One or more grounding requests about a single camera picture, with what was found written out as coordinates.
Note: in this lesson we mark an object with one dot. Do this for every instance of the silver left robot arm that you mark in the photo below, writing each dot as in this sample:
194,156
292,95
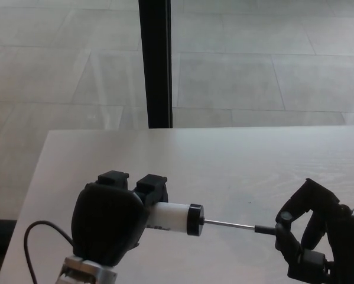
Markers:
88,272

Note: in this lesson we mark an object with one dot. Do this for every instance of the black window frame post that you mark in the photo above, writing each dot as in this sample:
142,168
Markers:
155,65

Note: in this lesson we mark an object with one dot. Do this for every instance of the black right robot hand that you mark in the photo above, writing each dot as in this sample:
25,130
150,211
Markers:
348,242

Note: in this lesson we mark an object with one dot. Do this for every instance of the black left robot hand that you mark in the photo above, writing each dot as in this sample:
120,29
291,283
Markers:
105,222

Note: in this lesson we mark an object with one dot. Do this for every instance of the black floor baseboard strip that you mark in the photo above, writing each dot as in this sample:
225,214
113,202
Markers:
1,235

